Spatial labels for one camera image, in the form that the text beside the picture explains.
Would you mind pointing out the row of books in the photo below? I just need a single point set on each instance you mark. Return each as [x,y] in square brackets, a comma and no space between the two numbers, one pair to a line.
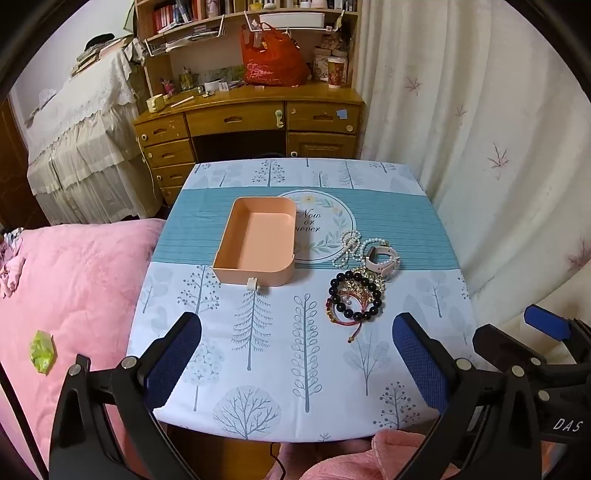
[175,14]

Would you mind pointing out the cream leaf print curtain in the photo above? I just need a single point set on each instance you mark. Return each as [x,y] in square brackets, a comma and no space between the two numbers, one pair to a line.
[461,115]

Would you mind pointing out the printed paper cup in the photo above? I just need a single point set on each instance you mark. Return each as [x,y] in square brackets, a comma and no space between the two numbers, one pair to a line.
[337,73]

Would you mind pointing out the pink blanket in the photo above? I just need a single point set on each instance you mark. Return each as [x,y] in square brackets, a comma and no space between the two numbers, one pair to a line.
[83,286]

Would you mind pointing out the pink plastic tray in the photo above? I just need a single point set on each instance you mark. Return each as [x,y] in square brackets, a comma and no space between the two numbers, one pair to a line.
[258,230]

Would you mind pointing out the cream mug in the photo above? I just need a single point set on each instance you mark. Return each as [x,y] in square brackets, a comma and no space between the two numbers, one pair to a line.
[156,103]

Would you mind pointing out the tree print tablecloth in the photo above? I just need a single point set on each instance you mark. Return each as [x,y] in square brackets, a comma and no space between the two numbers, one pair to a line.
[277,360]

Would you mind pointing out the stack of books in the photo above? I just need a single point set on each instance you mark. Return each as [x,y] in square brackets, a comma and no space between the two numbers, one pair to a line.
[99,48]

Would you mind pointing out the white shelf basket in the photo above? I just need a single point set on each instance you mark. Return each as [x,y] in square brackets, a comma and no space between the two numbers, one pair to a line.
[291,21]

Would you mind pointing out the red plastic bag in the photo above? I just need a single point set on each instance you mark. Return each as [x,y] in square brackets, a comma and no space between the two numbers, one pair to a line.
[272,60]

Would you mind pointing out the wooden desk with hutch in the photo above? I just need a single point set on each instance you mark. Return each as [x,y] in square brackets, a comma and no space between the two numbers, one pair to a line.
[231,122]

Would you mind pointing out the pink floral cloth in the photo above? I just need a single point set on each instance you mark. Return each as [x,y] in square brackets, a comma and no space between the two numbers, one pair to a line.
[10,267]

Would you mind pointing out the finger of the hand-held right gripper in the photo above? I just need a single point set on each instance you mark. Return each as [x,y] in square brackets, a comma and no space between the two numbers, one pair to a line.
[547,322]
[503,346]

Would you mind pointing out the green pen holder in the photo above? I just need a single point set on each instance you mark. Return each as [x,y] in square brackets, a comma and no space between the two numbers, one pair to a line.
[186,81]

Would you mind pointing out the green wrapper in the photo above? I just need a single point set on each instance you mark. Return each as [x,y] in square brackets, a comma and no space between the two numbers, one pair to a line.
[43,351]

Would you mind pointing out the floral jar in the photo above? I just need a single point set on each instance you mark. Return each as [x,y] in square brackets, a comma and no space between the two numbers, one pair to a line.
[321,68]

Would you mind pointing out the pink wrist watch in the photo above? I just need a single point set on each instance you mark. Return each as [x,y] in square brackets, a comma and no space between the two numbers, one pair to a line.
[383,267]

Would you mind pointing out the pink fleece clothing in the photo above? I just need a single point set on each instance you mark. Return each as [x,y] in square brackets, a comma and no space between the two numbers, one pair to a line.
[346,461]

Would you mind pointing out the brown wooden door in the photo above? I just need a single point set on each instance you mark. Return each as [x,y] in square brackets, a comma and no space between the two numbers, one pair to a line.
[14,175]

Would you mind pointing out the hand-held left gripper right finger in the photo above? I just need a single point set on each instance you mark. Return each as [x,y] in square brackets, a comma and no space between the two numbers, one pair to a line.
[418,364]

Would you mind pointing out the cream lace cover cloth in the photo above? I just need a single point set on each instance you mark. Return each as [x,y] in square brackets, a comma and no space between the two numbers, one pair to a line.
[83,138]

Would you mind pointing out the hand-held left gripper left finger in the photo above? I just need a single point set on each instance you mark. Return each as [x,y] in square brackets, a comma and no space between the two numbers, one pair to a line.
[175,355]

